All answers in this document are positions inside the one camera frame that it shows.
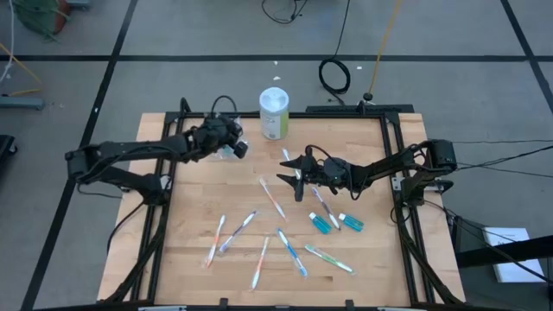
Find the blue and white toothbrush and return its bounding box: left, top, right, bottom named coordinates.
left=276, top=227, right=309, bottom=278

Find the white green disinfecting wipes canister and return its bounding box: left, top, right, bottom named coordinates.
left=258, top=86, right=290, bottom=142

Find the black metal beam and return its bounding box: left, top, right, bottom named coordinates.
left=455, top=235, right=553, bottom=269

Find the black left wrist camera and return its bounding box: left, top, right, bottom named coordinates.
left=232, top=140, right=250, bottom=160

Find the coiled black floor cable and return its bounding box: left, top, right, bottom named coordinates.
left=318, top=0, right=352, bottom=95

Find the black arm base cable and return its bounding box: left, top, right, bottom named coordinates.
left=106, top=200, right=148, bottom=256

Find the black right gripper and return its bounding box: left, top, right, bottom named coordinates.
left=276, top=145, right=352, bottom=203

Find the blue toothpaste tube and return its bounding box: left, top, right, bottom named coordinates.
left=308, top=211, right=333, bottom=235

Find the yellow hanging cord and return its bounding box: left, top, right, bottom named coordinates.
left=362, top=0, right=405, bottom=103

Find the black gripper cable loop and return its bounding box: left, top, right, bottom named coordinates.
left=210, top=94, right=238, bottom=120

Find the white paper booklet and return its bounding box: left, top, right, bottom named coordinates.
left=482, top=227, right=546, bottom=284

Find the grey metal foot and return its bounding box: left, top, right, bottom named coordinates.
left=0, top=95, right=47, bottom=111

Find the orange and white toothbrush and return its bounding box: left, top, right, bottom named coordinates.
left=251, top=235, right=270, bottom=290
left=205, top=214, right=227, bottom=269
left=257, top=176, right=288, bottom=220

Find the green mesh bundle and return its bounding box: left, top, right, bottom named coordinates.
left=11, top=0, right=71, bottom=42

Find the purple and white toothbrush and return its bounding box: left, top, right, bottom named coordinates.
left=218, top=209, right=259, bottom=254
left=310, top=187, right=341, bottom=231

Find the black aluminium table frame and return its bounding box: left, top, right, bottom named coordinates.
left=99, top=97, right=466, bottom=311

